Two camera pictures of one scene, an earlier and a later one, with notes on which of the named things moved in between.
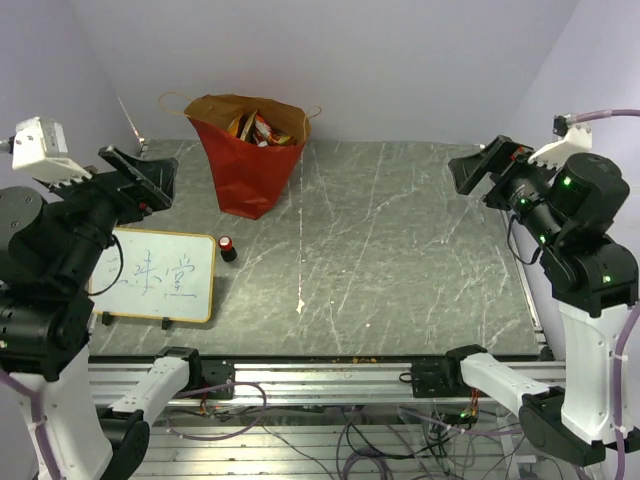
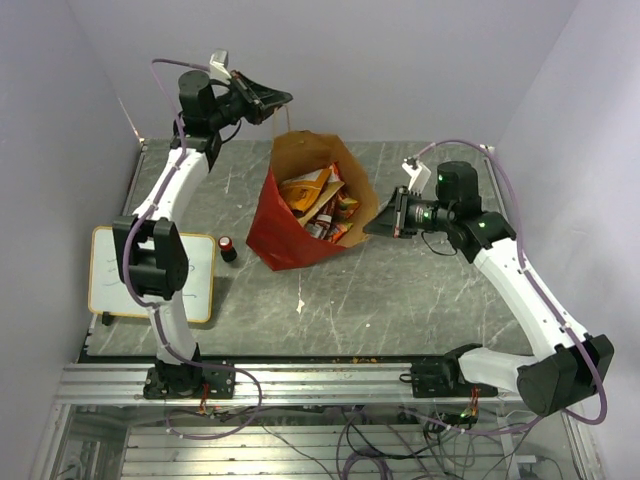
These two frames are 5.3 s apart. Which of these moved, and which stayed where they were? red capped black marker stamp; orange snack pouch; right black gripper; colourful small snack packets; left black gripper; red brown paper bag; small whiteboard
Moved: colourful small snack packets; right black gripper; orange snack pouch; left black gripper; red brown paper bag
Stayed: red capped black marker stamp; small whiteboard
